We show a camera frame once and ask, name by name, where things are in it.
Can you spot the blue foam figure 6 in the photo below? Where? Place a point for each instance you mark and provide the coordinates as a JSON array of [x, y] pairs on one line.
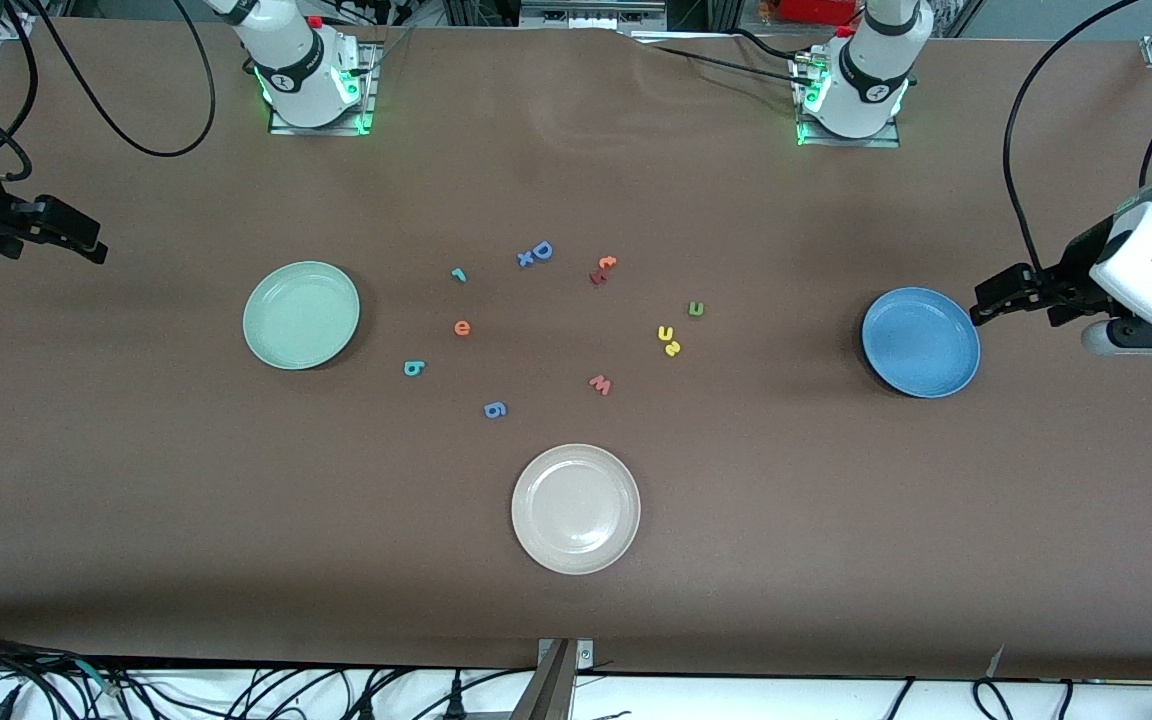
[[488, 409]]

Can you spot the red box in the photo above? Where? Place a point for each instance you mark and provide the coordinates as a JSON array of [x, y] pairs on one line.
[[816, 10]]

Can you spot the pink foam letter w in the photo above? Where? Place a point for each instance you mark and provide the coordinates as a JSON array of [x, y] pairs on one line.
[[600, 386]]

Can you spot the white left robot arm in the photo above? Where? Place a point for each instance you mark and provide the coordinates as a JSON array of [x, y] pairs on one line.
[[871, 70]]

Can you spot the metal equipment rack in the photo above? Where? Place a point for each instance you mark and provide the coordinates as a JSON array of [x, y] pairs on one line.
[[586, 12]]

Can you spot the blue plate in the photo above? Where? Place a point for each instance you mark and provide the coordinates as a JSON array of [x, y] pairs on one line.
[[921, 342]]

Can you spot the teal foam letter b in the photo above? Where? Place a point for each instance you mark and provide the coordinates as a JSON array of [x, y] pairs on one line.
[[407, 368]]

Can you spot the beige plate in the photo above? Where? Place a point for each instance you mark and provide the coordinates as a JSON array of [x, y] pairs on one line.
[[576, 508]]

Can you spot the blue foam letter D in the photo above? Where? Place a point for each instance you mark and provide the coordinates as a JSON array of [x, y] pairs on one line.
[[536, 248]]

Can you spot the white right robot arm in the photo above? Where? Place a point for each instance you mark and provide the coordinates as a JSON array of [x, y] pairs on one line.
[[301, 60]]

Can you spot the pale green plate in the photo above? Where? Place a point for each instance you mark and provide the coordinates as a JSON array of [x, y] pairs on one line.
[[301, 315]]

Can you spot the metal table edge bracket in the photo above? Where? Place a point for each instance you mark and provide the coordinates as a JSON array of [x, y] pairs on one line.
[[558, 680]]

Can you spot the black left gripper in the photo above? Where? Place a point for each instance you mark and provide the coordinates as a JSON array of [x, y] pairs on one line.
[[1074, 268]]

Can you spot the brown table cover sheet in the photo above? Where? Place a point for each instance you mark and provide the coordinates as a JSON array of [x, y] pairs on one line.
[[136, 500]]

